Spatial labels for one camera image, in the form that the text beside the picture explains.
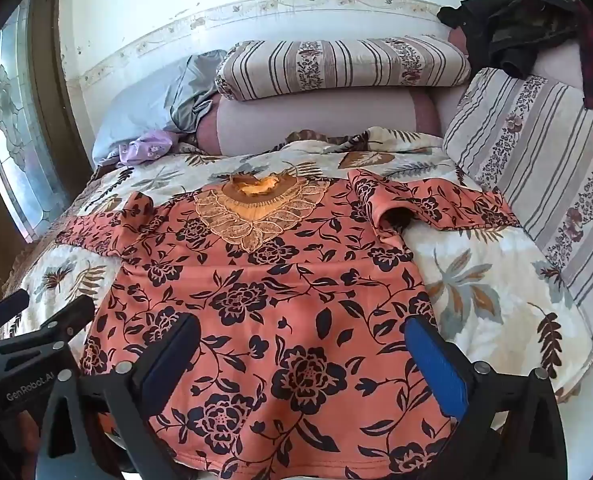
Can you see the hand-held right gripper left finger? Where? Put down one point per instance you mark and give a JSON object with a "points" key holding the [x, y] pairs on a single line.
{"points": [[169, 360]]}

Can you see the purple floral cloth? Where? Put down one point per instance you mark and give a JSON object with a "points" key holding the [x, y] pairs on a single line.
{"points": [[144, 149]]}

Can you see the dark clothes pile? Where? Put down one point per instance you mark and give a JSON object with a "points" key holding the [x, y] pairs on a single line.
{"points": [[516, 25]]}

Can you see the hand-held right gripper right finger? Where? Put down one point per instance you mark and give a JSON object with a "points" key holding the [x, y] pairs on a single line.
{"points": [[436, 370]]}

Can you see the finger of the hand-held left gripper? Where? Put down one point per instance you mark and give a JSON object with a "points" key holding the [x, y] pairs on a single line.
{"points": [[66, 320], [1, 310]]}

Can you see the grey blue pillow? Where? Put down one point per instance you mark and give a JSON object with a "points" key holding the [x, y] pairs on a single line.
{"points": [[146, 100]]}

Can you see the orange black floral shirt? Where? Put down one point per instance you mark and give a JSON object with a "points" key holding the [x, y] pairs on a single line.
{"points": [[296, 310]]}

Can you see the pink beige bolster pillow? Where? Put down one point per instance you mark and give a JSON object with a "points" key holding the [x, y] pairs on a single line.
{"points": [[326, 115]]}

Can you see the striped floral cushion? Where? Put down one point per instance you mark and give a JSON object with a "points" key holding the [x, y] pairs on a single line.
{"points": [[336, 65], [536, 160]]}

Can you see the cream leaf print blanket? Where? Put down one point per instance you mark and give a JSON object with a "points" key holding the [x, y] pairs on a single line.
{"points": [[476, 280]]}

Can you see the dark wooden window frame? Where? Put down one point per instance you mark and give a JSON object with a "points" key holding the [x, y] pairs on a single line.
{"points": [[51, 70]]}

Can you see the stained glass window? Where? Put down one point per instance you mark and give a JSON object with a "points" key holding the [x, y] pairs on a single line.
{"points": [[11, 120]]}

